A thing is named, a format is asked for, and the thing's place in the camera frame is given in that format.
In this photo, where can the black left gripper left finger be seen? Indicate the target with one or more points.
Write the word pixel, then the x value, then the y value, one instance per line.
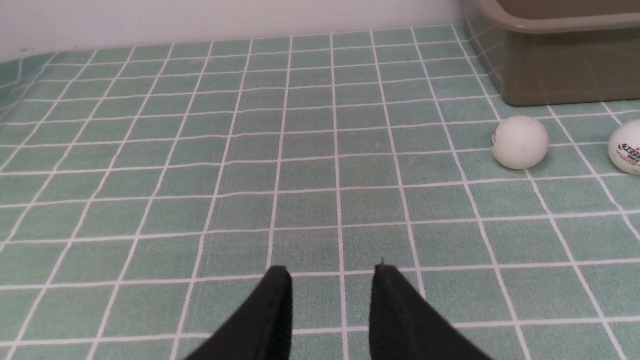
pixel 260 329

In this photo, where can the green checkered tablecloth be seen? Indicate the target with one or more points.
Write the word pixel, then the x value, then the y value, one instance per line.
pixel 144 192

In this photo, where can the olive plastic bin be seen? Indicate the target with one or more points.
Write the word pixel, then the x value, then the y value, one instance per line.
pixel 552 52

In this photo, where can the white table-tennis ball with logo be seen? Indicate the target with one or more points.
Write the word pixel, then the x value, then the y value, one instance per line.
pixel 624 147

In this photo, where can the white table-tennis ball plain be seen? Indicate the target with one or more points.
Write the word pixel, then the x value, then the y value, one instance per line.
pixel 519 142

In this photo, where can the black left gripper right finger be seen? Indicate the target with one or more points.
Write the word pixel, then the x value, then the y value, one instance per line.
pixel 403 325

